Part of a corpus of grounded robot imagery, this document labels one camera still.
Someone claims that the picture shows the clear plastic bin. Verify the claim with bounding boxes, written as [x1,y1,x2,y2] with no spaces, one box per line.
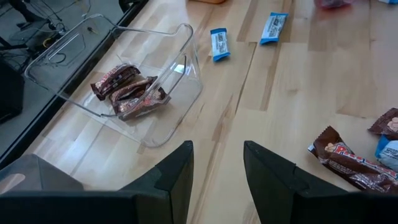
[24,13,205,149]

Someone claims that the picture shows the black equipment box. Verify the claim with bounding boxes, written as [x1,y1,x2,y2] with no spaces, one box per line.
[0,58,25,124]

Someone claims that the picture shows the red candy packet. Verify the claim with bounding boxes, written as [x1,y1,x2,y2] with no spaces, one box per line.
[313,0,355,9]

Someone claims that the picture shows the black aluminium frame rail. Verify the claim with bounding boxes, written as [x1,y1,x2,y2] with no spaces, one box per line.
[0,0,150,170]

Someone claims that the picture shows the brown candy bar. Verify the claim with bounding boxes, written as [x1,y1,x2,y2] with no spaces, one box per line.
[109,76,158,114]
[116,86,171,121]
[307,125,398,195]
[368,107,398,141]
[90,63,141,101]

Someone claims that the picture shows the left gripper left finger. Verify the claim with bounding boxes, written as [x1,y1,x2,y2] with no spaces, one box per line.
[120,140,195,224]

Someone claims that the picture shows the black rail clamp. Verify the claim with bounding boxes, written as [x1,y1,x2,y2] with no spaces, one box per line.
[118,0,149,15]

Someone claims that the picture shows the smoky grey translucent bin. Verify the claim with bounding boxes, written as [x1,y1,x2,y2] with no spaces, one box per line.
[0,153,85,195]

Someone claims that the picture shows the black slanted pole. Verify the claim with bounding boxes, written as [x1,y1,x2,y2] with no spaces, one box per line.
[7,0,50,35]

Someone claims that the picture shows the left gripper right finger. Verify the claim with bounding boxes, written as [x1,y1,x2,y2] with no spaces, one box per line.
[242,140,346,224]

